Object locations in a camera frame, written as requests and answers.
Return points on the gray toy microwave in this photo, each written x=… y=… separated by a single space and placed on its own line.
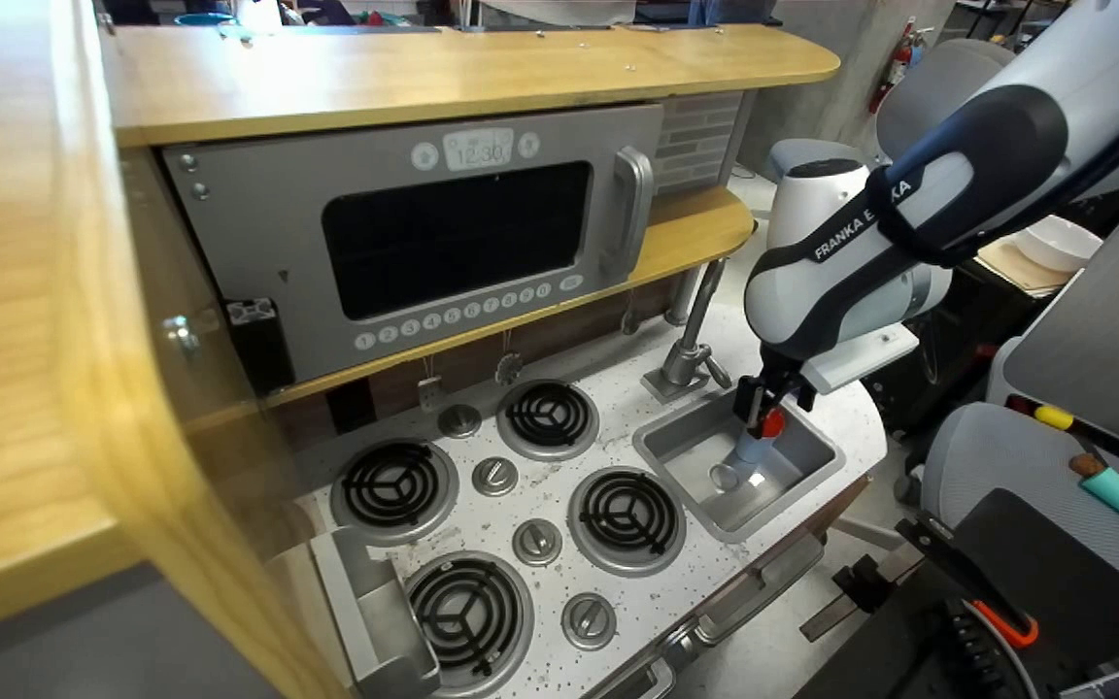
x=262 y=217

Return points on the gray vent panel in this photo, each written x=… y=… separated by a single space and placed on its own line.
x=700 y=142

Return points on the long wooden shelf board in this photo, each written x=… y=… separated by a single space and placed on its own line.
x=458 y=76

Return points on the black cabinet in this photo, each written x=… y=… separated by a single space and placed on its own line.
x=972 y=353

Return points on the light wooden board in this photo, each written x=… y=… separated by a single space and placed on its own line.
x=1012 y=268

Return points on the person in light shirt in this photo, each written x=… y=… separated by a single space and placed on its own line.
x=546 y=10

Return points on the black coil stove burner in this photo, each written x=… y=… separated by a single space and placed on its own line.
x=469 y=615
x=548 y=415
x=627 y=515
x=393 y=488

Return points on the orange hook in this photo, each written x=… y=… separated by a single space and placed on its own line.
x=1012 y=629

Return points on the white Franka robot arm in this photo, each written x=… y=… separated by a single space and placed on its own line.
x=845 y=259

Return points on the black hinge bracket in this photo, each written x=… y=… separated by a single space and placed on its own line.
x=258 y=344

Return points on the red fire extinguisher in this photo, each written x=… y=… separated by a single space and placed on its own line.
x=894 y=61

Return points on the gray padded seat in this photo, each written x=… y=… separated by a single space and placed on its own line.
x=1002 y=452

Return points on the wooden side panel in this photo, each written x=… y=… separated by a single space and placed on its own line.
x=17 y=323

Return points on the white wrist mount plate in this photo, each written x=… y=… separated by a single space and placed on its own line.
x=864 y=353

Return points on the black rod with yellow band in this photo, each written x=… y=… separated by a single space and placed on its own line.
x=1053 y=415

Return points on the gray toy sink basin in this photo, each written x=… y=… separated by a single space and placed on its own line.
x=683 y=449

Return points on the gray toy faucet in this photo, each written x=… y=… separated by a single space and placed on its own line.
x=688 y=352

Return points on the gray stove knob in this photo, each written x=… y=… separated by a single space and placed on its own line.
x=459 y=419
x=495 y=476
x=538 y=542
x=587 y=617

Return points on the black equipment case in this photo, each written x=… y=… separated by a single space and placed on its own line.
x=1052 y=585

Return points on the gray slanted panel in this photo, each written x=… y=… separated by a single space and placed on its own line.
x=1105 y=334

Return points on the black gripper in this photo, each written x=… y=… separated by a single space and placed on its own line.
x=785 y=373

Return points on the white bowl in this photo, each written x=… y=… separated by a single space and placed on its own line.
x=1065 y=247

